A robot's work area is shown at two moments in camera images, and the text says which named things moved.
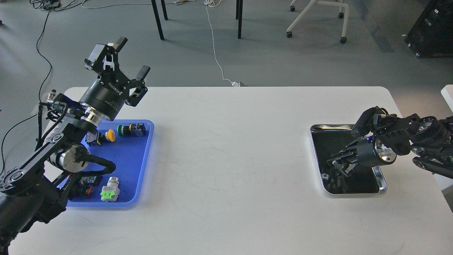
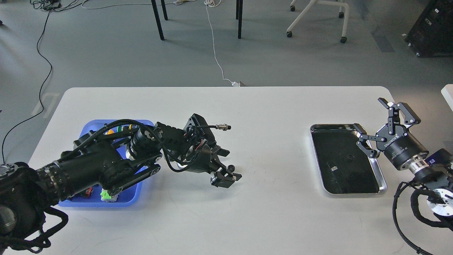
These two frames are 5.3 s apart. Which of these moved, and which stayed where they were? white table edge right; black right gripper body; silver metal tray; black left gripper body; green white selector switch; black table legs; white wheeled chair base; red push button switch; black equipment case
Moved: black right gripper body; black left gripper body
Stayed: white wheeled chair base; black equipment case; green white selector switch; silver metal tray; red push button switch; black table legs; white table edge right
